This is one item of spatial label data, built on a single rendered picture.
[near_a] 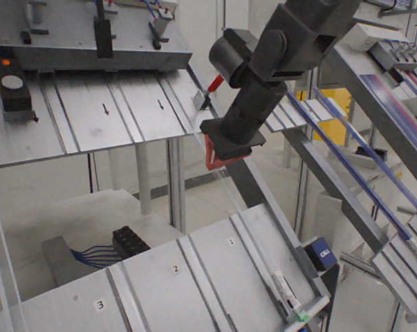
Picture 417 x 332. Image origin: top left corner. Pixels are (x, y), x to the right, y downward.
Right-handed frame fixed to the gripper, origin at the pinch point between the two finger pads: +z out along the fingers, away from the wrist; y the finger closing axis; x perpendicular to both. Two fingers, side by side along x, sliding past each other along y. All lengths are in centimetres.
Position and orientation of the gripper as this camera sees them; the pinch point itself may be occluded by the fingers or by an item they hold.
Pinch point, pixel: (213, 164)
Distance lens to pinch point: 52.8
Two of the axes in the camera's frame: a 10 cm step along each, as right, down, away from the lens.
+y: -7.7, 2.1, -6.0
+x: 5.0, 7.9, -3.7
